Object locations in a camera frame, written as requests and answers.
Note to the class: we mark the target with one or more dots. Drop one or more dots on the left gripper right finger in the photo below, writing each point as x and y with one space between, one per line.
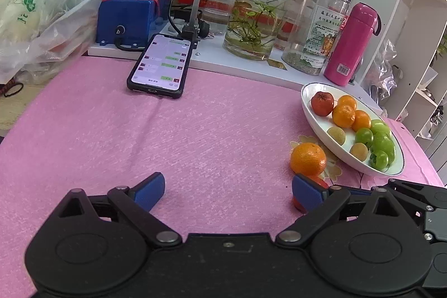
321 206

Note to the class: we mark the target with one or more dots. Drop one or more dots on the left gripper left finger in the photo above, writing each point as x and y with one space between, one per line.
135 204

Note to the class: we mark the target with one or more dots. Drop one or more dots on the dark green tomato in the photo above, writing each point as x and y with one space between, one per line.
379 160
364 136

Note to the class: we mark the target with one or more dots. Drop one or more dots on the red fruit on cloth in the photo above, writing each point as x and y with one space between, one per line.
308 192

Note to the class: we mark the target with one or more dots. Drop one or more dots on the orange tangerine on cloth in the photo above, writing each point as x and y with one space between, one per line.
308 159

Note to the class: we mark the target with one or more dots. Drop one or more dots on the tan longan front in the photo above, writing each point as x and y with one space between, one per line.
359 151

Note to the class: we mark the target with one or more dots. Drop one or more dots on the tan longan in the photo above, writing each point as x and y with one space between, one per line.
337 134
359 151

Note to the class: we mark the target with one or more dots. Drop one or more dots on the tan longan back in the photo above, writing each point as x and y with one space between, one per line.
337 134

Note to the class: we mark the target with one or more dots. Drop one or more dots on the white round plate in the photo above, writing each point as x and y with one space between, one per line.
320 125

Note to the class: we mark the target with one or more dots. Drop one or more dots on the light green fruit front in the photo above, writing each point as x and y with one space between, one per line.
383 142

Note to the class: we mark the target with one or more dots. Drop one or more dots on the light green fruit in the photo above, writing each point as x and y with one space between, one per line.
383 142
378 126

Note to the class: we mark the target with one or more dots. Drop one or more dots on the orange tangerine plate left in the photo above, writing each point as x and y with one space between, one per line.
343 116

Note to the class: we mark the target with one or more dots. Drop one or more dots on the orange tangerine plate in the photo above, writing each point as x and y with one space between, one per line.
362 120
347 100
343 116

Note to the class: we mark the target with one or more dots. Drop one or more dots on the orange tangerine plate front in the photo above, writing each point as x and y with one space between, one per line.
362 120

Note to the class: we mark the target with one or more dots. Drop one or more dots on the light green fruit back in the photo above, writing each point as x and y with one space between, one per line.
378 126

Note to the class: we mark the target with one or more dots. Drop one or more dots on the red fruit in plate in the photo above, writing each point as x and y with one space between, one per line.
322 103

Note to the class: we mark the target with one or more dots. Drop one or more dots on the pink floral tablecloth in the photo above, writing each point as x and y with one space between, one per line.
223 149

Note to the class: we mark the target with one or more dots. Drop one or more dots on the orange tangerine plate back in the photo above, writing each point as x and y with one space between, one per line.
347 100

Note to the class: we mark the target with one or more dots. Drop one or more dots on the black smartphone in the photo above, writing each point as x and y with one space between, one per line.
162 67

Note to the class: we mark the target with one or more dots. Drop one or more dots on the clear plastic bag right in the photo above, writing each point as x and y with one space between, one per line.
382 77

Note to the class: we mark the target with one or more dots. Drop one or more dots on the clear plastic bag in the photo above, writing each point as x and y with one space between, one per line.
382 77
38 37

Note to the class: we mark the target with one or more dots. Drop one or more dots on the white shelving unit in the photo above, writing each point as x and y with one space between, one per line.
415 27

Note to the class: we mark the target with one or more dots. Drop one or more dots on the pink thermos bottle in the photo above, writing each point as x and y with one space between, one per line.
363 22

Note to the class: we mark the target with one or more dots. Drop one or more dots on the white shelf board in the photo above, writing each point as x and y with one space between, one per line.
211 56

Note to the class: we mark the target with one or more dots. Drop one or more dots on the grey metal lever stand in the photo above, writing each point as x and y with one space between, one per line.
196 29

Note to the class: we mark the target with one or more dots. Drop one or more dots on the blue machine box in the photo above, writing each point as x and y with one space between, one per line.
130 23

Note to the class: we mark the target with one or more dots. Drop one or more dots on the clear jar with label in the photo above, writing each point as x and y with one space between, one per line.
314 33

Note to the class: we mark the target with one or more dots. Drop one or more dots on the clear plastic bag left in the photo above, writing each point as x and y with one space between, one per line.
38 37

